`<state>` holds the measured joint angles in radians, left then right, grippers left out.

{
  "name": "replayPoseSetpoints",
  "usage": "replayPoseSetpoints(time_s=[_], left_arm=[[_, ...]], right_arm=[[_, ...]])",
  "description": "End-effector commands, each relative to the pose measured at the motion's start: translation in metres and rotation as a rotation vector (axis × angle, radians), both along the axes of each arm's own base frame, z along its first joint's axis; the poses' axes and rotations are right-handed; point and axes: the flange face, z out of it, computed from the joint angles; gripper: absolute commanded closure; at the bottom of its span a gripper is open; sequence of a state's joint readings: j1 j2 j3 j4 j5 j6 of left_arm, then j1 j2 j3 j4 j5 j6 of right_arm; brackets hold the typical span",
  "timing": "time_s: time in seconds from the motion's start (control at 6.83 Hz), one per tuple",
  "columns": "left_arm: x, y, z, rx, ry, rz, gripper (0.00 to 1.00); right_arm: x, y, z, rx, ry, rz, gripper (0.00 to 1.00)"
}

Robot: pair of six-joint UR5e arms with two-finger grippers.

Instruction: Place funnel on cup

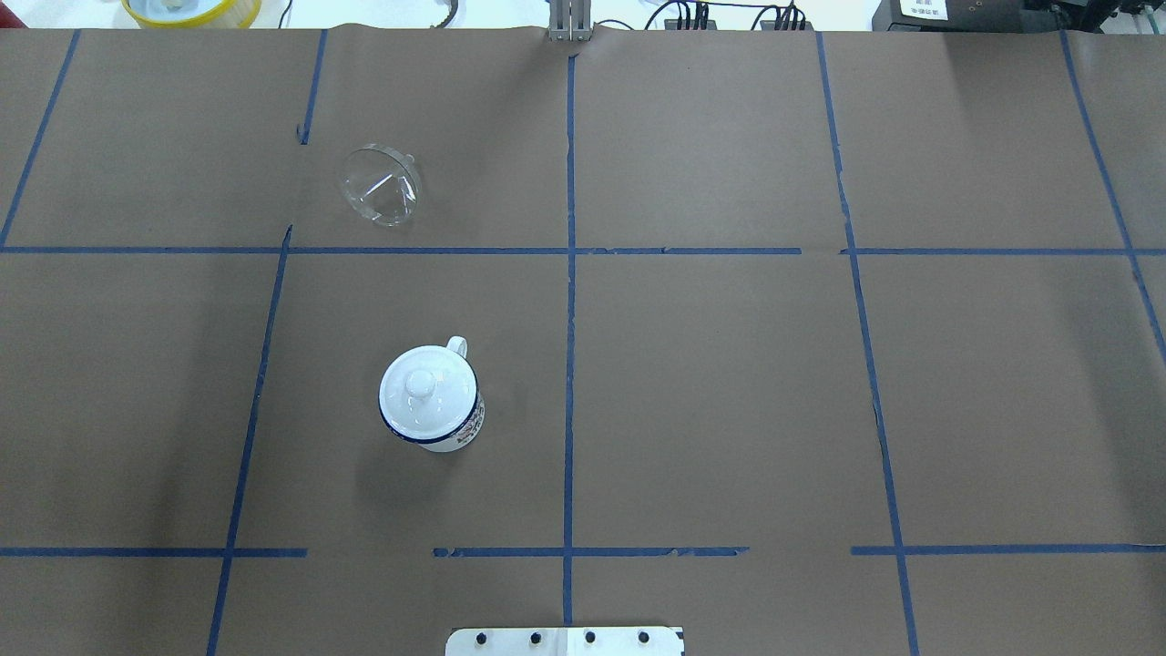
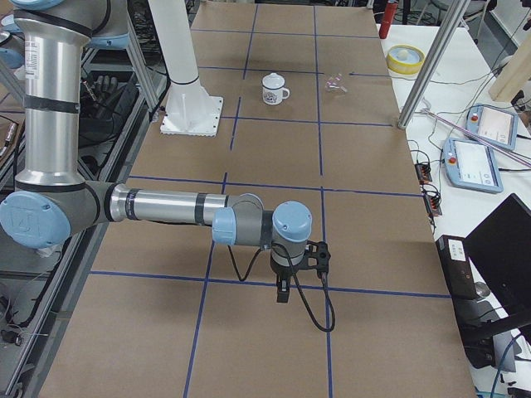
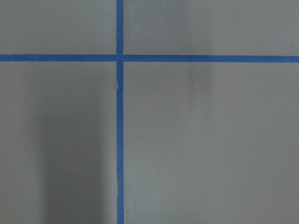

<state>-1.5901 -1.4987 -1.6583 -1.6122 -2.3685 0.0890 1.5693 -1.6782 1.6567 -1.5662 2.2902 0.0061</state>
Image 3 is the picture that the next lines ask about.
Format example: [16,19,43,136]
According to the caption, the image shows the vertical blue tape line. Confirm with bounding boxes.
[116,0,124,224]

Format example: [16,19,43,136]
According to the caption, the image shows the horizontal blue tape line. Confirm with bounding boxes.
[0,54,299,63]

